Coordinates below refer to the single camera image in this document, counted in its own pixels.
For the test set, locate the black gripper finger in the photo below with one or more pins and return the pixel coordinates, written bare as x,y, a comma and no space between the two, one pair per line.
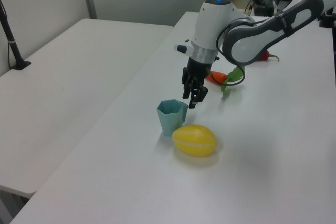
199,95
187,85

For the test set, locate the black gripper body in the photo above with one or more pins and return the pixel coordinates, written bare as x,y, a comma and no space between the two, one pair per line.
199,70

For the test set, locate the light blue hexagonal mug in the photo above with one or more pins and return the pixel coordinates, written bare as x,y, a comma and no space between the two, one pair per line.
168,121

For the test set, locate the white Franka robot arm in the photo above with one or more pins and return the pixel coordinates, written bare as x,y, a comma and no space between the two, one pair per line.
210,24

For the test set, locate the orange toy carrot green leaves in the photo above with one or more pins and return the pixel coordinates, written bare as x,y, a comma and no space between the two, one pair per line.
218,77

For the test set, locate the yellow striped toy melon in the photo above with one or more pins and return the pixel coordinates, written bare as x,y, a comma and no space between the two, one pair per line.
194,140

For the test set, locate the red toy chili pepper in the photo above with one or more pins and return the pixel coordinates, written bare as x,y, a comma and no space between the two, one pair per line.
264,56

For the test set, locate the black electronic box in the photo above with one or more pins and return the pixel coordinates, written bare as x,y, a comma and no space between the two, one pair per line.
262,5

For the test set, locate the white adjacent table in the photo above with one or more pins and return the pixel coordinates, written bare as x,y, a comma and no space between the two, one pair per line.
78,77

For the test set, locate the black clamp mount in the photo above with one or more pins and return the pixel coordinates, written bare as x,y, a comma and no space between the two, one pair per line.
326,20

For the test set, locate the black camera pole with base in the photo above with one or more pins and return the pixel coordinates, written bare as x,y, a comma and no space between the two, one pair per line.
13,48

